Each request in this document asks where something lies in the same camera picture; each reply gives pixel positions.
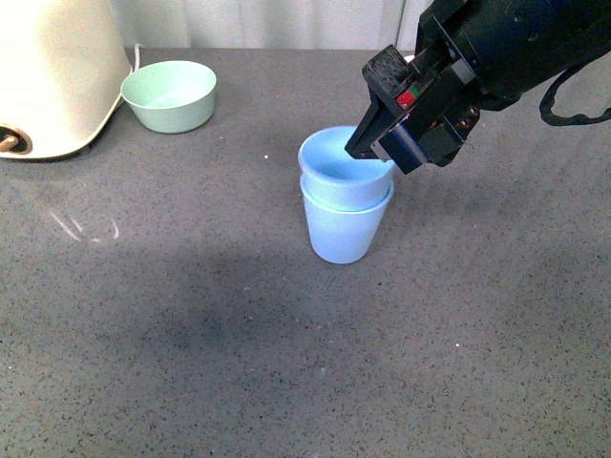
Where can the green bowl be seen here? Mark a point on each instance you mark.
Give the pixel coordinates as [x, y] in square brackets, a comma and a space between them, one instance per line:
[171, 97]

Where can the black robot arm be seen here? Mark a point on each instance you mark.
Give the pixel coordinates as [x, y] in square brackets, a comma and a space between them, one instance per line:
[541, 40]

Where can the blue cup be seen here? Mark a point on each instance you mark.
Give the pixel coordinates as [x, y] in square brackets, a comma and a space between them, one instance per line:
[338, 180]
[342, 237]

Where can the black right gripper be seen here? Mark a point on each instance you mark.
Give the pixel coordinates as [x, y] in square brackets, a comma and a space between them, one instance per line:
[430, 102]

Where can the grey curtain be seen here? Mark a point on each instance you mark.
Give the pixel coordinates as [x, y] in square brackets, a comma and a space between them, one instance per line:
[269, 24]

